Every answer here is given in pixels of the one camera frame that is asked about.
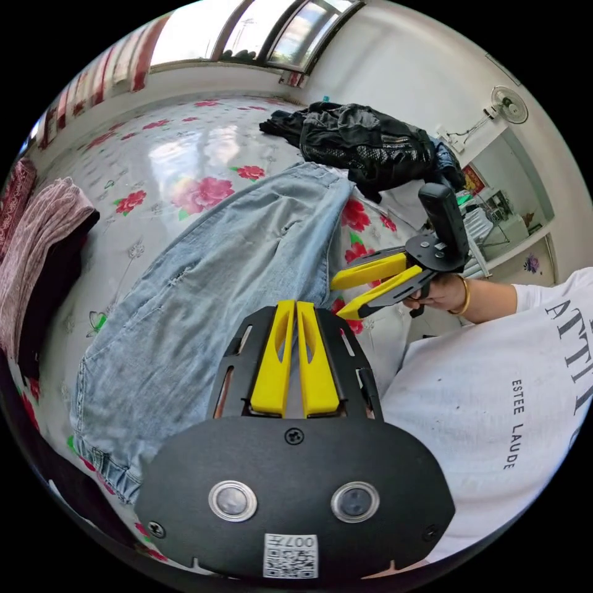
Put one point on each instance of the pink pile of clothes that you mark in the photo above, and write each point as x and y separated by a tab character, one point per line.
41	241

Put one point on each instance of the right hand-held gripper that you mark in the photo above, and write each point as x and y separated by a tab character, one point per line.
433	259

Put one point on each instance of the person's right forearm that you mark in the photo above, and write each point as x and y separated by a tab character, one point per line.
486	301

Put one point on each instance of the person's right hand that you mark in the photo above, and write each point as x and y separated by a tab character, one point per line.
438	294

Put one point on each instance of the white wall fan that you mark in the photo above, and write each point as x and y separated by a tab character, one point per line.
508	104

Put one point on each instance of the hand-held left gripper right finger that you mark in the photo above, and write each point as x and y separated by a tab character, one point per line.
317	370

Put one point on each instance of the window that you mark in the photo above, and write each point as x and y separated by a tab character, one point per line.
259	32

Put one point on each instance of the person's body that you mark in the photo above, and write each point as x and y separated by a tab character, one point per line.
486	417

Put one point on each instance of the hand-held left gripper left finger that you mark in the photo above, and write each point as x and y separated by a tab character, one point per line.
273	370

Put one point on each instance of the light blue jeans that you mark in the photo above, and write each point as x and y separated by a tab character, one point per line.
208	287

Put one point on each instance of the bed with floral sheet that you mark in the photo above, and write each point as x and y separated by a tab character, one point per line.
185	139

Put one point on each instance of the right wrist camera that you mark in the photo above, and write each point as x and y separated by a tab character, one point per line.
444	222

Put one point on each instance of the black pile of clothes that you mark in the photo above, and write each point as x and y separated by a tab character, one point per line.
366	139

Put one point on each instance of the red striped curtain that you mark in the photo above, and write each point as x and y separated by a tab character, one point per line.
106	74

